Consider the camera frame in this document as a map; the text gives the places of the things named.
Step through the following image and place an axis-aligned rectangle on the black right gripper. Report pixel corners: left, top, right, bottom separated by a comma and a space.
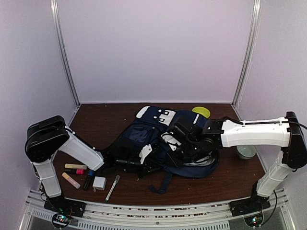
165, 139, 201, 170

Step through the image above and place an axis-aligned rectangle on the navy blue student backpack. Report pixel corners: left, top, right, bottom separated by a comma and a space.
105, 106, 220, 194

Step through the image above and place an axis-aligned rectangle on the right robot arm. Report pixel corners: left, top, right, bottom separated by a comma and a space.
161, 112, 307, 212

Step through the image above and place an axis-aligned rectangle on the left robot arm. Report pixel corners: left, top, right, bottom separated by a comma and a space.
25, 115, 163, 213

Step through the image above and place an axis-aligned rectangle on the lime green bowl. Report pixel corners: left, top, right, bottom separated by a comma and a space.
192, 106, 211, 118

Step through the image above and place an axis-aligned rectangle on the white power adapter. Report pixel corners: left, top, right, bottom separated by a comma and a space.
93, 176, 106, 192

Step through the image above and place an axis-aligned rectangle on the blue cap marker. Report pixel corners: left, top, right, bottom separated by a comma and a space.
83, 170, 95, 191

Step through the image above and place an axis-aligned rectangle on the teal patterned ceramic bowl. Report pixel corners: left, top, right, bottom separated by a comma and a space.
236, 145, 256, 160

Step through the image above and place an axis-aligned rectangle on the pink highlighter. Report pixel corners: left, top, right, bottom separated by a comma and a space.
64, 168, 84, 175

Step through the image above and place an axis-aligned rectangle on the beige highlighter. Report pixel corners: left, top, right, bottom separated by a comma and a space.
62, 172, 81, 189

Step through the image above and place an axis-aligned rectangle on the yellow highlighter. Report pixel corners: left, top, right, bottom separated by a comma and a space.
64, 163, 87, 170

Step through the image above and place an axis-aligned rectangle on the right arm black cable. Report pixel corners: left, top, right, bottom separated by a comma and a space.
223, 116, 307, 131

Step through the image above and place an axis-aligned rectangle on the aluminium front rail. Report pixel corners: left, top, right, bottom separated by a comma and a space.
20, 188, 295, 230

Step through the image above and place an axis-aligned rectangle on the aluminium frame post right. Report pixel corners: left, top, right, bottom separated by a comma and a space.
232, 0, 263, 109

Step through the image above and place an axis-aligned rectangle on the aluminium frame post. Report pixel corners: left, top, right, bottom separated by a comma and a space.
50, 0, 81, 107
232, 0, 263, 109

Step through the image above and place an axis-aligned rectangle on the aluminium frame post left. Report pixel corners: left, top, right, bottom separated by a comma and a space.
50, 0, 81, 107

